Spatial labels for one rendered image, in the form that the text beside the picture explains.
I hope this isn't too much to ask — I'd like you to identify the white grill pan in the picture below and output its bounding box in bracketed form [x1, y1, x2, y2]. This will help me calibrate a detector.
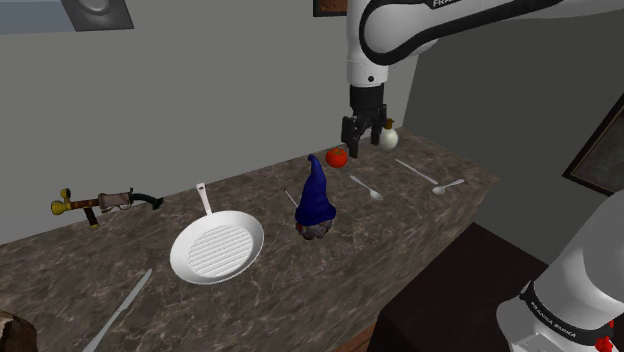
[169, 182, 265, 286]

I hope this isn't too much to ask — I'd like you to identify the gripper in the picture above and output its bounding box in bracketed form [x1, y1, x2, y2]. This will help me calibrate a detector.
[340, 84, 389, 160]

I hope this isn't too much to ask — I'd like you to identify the long silver knife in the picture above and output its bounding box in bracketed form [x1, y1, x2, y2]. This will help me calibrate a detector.
[80, 267, 154, 352]

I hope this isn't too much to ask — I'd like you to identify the red tomato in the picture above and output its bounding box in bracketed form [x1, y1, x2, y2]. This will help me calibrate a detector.
[324, 147, 349, 169]

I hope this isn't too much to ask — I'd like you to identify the dark framed wall picture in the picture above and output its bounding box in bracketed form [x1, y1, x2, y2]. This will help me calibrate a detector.
[561, 92, 624, 198]

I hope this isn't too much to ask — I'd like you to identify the blue hat gnome figure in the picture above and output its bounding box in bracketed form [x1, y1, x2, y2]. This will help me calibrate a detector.
[294, 153, 338, 242]

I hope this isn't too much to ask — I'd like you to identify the brown framed wall picture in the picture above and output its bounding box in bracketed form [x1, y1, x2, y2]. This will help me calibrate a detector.
[312, 0, 349, 18]

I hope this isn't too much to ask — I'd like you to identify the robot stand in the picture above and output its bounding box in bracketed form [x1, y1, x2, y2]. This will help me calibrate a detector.
[365, 221, 551, 352]

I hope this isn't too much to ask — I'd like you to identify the toy blunderbuss gun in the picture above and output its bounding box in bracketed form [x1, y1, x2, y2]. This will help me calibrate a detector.
[50, 186, 165, 230]

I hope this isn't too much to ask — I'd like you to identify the brown rough object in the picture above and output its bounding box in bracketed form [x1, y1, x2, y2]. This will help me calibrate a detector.
[0, 310, 40, 352]

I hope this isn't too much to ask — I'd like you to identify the white round bottle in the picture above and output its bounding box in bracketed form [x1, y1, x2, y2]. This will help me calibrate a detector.
[377, 117, 400, 153]

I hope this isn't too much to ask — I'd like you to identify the silver spoon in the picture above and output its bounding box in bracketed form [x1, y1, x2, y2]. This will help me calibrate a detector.
[431, 178, 466, 196]
[349, 174, 385, 202]

